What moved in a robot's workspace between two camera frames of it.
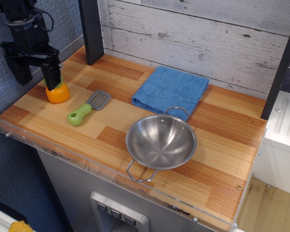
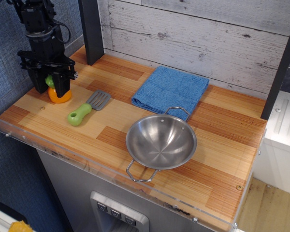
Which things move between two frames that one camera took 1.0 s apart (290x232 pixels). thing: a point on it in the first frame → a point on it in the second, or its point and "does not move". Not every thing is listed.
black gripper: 30,41 → 48,53
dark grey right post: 282,66 does not move
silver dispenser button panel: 111,216 does not move
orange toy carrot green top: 58,94 does not move
